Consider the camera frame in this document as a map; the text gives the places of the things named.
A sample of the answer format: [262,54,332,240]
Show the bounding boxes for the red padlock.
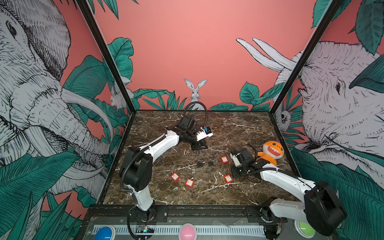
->
[170,173,180,182]
[221,156,230,165]
[185,179,195,188]
[224,174,234,184]

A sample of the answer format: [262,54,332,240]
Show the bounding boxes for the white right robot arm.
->
[230,149,347,236]

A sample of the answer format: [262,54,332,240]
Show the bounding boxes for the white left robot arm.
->
[119,116,213,212]

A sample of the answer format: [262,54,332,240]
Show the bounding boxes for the orange shark plush toy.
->
[257,141,285,166]

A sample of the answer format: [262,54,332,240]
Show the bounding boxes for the pink push button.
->
[179,223,198,240]

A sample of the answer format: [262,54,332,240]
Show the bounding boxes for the green push button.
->
[294,220,316,239]

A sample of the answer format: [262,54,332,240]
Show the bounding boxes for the blue push button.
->
[95,225,117,240]

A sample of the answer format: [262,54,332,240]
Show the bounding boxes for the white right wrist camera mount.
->
[230,153,241,167]

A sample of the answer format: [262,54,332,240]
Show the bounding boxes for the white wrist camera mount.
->
[196,127,213,141]
[230,153,241,167]

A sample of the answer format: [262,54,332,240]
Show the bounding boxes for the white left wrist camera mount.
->
[196,127,213,141]

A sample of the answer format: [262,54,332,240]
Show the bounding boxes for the black corrugated cable right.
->
[239,143,259,160]

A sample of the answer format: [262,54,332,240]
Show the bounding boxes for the black corrugated cable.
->
[181,101,209,130]
[239,143,259,160]

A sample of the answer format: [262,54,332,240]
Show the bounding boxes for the black corrugated cable left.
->
[181,101,209,130]

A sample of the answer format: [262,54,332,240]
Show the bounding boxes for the white slotted cable duct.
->
[89,224,266,238]

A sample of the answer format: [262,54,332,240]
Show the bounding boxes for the black corner frame post left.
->
[76,0,136,114]

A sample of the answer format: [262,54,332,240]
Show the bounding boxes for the black corner frame post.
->
[269,0,343,115]
[76,0,136,114]

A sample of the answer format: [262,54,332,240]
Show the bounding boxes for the black corner frame post right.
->
[269,0,343,115]

